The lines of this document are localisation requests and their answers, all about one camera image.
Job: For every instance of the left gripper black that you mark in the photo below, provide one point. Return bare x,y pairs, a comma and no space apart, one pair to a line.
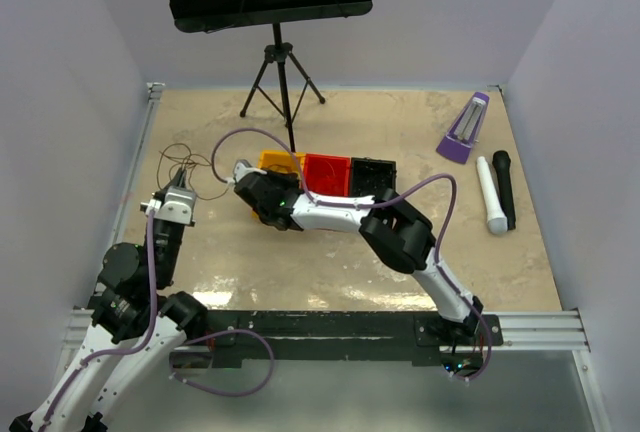
180,179

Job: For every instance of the yellow plastic bin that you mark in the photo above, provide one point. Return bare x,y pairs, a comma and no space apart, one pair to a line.
280,158

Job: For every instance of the red plastic bin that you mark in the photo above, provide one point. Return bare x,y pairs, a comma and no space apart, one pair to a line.
327,174

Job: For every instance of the black plastic bin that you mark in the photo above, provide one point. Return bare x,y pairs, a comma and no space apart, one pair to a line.
371,176

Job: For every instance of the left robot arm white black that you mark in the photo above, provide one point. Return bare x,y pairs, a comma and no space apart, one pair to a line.
132,326

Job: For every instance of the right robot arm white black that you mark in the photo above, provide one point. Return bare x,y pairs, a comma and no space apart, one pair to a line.
400,236

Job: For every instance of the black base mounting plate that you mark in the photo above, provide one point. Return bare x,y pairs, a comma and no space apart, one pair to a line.
405,336

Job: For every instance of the purple metronome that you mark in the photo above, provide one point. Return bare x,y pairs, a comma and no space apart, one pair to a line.
461,137

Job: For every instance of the black microphone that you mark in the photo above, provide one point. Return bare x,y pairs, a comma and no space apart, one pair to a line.
501,162

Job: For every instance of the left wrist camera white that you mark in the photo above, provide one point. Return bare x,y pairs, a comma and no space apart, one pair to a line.
172,204

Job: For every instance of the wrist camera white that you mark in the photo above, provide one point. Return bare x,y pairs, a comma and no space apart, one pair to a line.
172,204
241,169

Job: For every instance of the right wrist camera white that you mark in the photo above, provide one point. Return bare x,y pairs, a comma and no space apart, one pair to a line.
241,169

